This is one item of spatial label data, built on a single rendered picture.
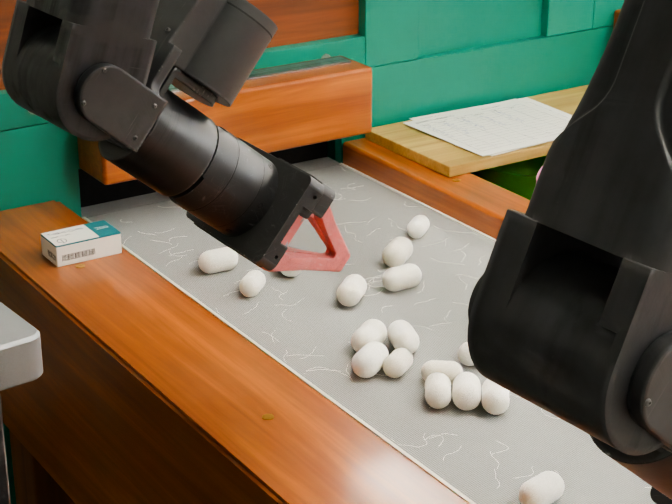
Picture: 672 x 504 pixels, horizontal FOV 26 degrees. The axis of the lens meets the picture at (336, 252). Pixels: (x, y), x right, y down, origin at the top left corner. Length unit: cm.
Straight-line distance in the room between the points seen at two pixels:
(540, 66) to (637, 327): 123
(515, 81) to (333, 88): 30
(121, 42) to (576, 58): 97
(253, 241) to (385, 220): 49
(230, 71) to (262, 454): 25
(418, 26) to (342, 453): 72
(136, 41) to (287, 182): 15
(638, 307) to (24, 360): 20
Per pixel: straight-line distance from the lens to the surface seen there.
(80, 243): 125
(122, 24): 84
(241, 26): 90
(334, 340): 116
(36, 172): 140
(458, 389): 105
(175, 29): 88
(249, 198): 92
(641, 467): 56
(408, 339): 113
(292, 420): 99
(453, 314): 121
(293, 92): 143
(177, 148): 89
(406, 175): 146
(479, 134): 154
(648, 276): 48
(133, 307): 117
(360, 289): 121
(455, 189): 142
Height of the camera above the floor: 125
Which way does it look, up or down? 22 degrees down
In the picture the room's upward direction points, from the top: straight up
